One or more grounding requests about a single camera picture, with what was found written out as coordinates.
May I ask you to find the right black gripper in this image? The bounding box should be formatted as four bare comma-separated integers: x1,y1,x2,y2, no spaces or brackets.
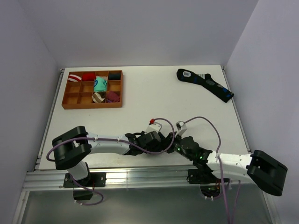
157,131,194,161

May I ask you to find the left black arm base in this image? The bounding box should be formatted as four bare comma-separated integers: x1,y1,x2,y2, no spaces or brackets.
63,172,107,202

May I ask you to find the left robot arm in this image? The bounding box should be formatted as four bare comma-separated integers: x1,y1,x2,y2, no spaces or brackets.
52,123,164,186

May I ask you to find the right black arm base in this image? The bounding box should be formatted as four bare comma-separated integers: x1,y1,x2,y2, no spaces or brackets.
186,168,221,197

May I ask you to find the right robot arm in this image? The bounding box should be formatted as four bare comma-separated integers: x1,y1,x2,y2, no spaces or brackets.
168,136,288,196

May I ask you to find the purple sock roll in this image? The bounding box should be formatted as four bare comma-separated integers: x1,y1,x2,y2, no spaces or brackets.
106,91,120,103

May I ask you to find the brown white sock roll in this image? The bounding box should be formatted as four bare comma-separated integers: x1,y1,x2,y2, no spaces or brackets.
92,92,106,103

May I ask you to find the dark navy sock roll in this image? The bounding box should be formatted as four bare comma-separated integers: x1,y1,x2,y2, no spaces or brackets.
108,72,121,81

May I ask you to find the teal sock roll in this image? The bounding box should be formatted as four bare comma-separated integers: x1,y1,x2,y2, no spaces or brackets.
94,77,107,92

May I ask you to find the red white striped sock roll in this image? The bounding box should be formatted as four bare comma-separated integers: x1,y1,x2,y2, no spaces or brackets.
68,74,82,82

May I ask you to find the black blue patterned sock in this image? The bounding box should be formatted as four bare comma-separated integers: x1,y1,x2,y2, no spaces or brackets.
176,69,234,103

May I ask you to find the brown wooden organizer tray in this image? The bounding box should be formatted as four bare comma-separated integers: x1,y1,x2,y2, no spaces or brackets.
62,70,124,110

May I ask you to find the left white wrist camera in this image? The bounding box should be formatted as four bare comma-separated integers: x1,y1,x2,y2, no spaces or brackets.
145,119,162,133

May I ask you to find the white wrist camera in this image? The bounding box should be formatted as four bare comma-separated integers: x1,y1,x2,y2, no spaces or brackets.
175,121,187,137
145,119,162,133

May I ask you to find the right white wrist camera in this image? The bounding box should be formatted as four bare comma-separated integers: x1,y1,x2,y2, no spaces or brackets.
175,121,187,137

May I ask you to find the aluminium table frame rail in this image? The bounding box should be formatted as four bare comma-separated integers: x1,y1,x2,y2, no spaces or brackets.
22,163,268,192

